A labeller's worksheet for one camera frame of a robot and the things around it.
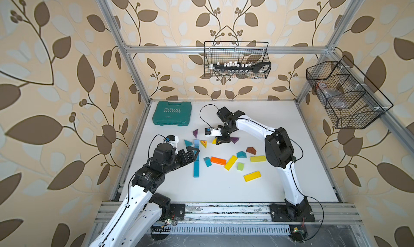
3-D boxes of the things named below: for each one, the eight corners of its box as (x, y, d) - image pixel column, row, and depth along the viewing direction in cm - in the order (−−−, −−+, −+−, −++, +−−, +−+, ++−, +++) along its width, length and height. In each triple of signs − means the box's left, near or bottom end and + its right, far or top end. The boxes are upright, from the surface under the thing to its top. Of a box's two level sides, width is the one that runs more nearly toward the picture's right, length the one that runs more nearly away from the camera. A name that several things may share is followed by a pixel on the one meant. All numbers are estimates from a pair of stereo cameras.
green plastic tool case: (152, 125, 108) (150, 121, 104) (158, 105, 120) (157, 100, 117) (190, 125, 108) (189, 121, 104) (192, 105, 120) (192, 100, 117)
